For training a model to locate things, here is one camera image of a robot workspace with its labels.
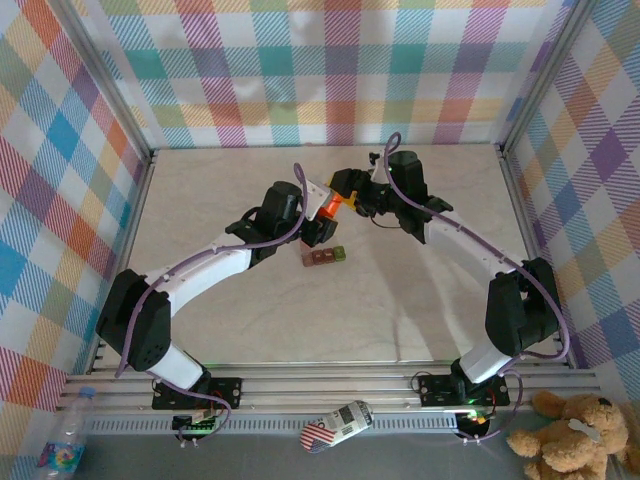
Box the aluminium corner post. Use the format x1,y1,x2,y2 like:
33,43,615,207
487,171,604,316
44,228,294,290
499,0,594,156
54,0,156,161

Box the flag patterned printed can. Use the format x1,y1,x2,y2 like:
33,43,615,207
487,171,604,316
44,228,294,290
299,399,376,454

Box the grey slotted cable tray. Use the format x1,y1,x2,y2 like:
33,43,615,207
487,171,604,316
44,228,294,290
82,410,459,435

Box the black controller board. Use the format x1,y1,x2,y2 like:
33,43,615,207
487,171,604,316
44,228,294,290
172,412,221,434

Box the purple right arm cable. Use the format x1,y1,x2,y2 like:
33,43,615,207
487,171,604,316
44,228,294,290
382,132,572,444

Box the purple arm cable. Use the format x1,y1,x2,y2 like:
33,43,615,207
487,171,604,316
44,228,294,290
382,132,572,444
114,162,309,446

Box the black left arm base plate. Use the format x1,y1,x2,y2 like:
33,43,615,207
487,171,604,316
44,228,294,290
151,377,244,411

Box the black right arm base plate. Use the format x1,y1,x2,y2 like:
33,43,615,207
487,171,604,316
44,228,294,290
417,372,511,407

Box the clear plastic water bottle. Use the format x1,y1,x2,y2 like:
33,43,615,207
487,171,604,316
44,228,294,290
37,385,96,476

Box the brown teddy bear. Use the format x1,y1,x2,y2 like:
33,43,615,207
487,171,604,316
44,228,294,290
507,389,632,480

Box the aluminium frame rail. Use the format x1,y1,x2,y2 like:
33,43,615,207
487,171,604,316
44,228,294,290
59,362,604,414

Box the black round controller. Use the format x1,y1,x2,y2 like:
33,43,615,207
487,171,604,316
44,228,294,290
457,412,491,436

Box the aluminium side rail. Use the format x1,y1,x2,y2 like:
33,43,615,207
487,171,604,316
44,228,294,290
497,144,579,371
87,147,161,376

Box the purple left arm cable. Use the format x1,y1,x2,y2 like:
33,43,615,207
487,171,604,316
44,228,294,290
114,162,309,446

